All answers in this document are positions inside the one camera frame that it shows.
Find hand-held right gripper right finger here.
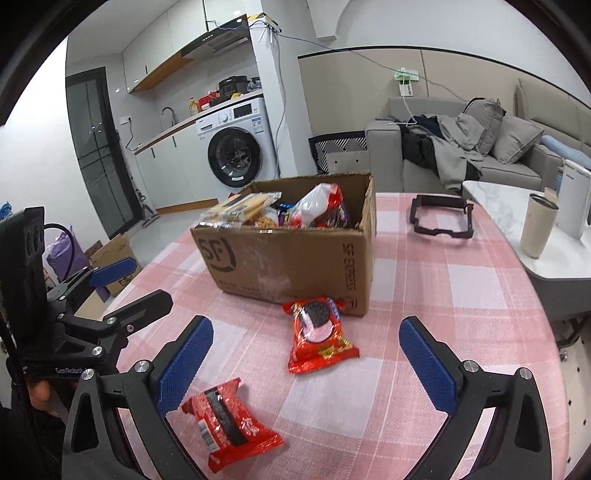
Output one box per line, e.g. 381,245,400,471
399,316,553,480

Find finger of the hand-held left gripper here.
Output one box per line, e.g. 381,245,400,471
47,257,143,302
58,289,174,345

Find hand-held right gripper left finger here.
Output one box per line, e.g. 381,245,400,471
62,316,214,480

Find red cookie packet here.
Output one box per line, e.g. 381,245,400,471
283,296,360,374
181,377,284,474

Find brown cardboard box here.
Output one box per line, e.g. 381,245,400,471
191,173,377,317

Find white noodle snack bag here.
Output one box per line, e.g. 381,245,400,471
292,183,345,228

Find person's left hand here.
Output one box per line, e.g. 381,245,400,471
25,378,70,417

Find open floor cardboard box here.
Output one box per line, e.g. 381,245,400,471
85,234,143,296

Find purple plastic bag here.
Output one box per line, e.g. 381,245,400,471
46,232,90,282

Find pink checked tablecloth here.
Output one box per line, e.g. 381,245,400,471
78,191,568,480

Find white kitchen counter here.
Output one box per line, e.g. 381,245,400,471
134,111,218,210

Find clear cracker packet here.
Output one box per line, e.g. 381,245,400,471
203,191,282,227

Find white marble side table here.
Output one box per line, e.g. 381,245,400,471
462,180,591,324

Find beige cup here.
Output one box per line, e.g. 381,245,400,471
521,193,560,258

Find white washing machine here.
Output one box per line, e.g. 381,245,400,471
196,96,278,189

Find grey sofa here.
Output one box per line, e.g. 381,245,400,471
365,78,591,195

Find black rice cooker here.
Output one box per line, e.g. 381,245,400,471
218,75,250,100

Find grey jacket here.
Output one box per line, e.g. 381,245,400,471
436,113,485,192

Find dark clothes pile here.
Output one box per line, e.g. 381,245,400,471
402,115,444,176

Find white tall appliance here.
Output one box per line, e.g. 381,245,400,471
556,159,591,240

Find black white patterned cushion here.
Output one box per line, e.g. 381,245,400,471
308,130,370,174

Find grey sofa pillow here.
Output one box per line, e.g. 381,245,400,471
464,98,506,155
491,115,546,164

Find light blue folded blanket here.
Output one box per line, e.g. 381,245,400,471
540,135,566,162

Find range hood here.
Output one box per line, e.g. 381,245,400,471
181,13,252,61

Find black cable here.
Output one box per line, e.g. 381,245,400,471
44,223,78,278

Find black plastic frame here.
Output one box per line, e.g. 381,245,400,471
410,194,475,240

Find white wall cabinets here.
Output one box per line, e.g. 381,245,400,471
122,0,208,93

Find white wall power strip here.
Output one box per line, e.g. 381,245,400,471
394,68,420,97

